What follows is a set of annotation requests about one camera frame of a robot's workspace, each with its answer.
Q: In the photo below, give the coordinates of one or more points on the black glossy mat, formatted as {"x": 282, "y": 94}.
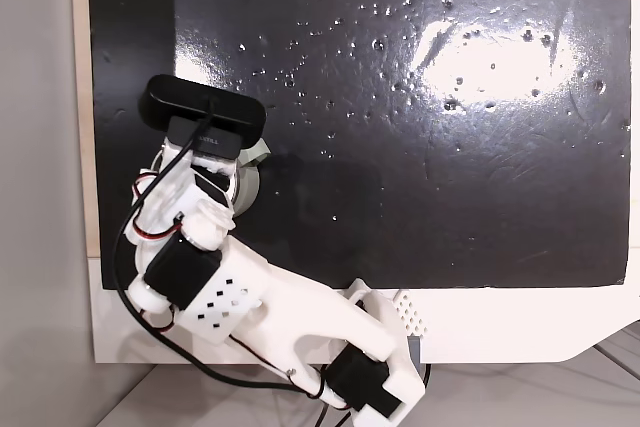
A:
{"x": 400, "y": 172}

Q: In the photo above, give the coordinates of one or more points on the black oval camera box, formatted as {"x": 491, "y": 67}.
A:
{"x": 200, "y": 102}

